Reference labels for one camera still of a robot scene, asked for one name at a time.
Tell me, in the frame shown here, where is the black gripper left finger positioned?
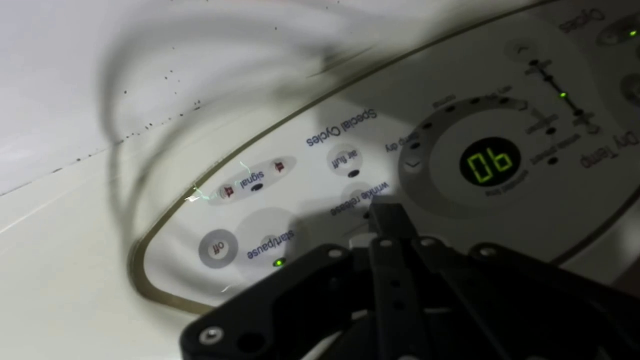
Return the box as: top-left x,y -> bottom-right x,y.
371,202 -> 429,360

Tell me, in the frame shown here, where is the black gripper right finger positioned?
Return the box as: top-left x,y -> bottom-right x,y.
412,238 -> 526,360

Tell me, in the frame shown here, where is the cream washing machine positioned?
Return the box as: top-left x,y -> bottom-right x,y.
0,0 -> 638,360

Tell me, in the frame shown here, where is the washer oval control panel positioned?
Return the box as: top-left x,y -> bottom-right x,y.
132,0 -> 640,312

